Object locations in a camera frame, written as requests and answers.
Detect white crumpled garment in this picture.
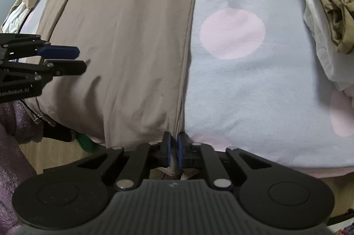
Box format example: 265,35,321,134
2,4,31,35

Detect olive striped folded garment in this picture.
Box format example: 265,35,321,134
296,0,354,54

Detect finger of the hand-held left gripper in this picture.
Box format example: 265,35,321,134
0,34,81,61
0,59,87,82

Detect green slipper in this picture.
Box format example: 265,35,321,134
76,133,97,152

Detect black cable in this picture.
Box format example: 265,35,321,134
19,98,45,123

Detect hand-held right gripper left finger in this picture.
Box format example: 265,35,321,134
77,131,172,191

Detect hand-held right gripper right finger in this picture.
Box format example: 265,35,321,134
177,132,273,191

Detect black sock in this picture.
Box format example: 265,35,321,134
41,123,76,143

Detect bed with polka dot sheet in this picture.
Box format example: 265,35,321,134
0,0,354,177

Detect white folded garment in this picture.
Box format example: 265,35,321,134
294,0,354,97

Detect purple fuzzy blanket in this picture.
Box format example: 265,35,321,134
0,138,38,227

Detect taupe garment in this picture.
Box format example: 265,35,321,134
36,0,204,180

